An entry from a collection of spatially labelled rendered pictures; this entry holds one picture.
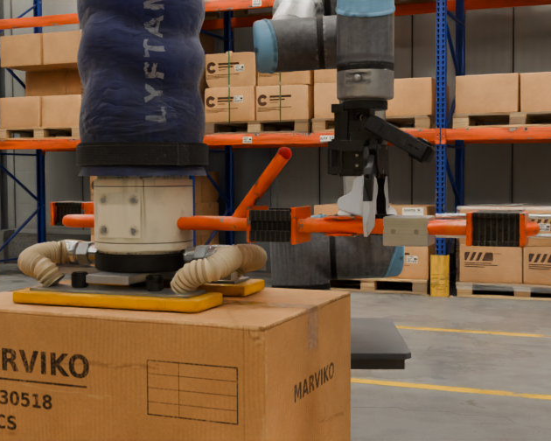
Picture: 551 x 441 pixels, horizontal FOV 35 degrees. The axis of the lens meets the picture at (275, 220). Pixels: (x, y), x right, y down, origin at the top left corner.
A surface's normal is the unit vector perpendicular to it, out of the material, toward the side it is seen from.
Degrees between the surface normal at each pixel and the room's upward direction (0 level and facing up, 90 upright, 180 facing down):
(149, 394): 90
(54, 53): 90
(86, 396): 90
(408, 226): 90
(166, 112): 79
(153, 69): 105
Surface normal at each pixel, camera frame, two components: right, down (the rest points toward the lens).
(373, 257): -0.07, 0.33
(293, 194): -0.37, 0.05
